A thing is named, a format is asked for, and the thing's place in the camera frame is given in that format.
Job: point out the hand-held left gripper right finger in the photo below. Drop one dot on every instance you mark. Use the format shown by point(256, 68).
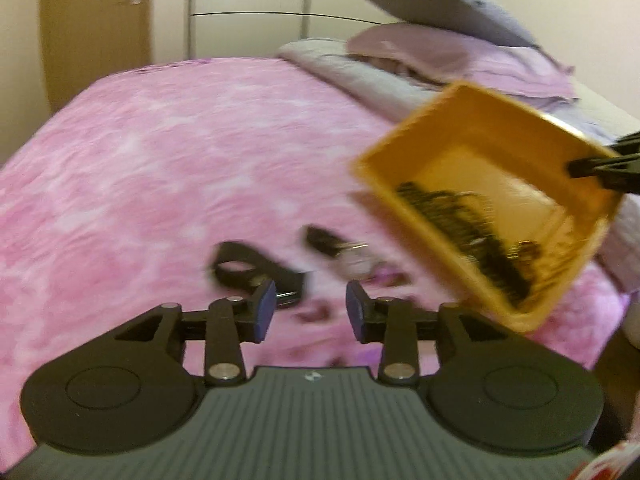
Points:
point(356, 310)

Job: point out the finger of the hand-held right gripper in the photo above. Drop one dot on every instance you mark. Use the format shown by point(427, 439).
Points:
point(600, 167)
point(631, 143)

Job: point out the wooden door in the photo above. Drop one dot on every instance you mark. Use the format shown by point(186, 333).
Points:
point(90, 35)

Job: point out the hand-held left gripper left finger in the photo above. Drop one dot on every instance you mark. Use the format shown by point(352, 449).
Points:
point(265, 310)

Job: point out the cream wardrobe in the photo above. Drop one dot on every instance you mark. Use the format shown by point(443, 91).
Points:
point(250, 35)

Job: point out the grey pillow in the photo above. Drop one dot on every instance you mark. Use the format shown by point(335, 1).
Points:
point(435, 5)

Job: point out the yellow plastic tray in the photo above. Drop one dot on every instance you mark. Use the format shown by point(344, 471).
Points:
point(500, 135)

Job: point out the white red printed cloth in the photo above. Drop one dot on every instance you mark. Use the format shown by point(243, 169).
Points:
point(605, 465)

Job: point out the purple towel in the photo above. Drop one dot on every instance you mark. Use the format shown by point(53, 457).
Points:
point(450, 50)

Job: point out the pink floral blanket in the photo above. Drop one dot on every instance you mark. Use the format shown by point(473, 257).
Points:
point(175, 160)

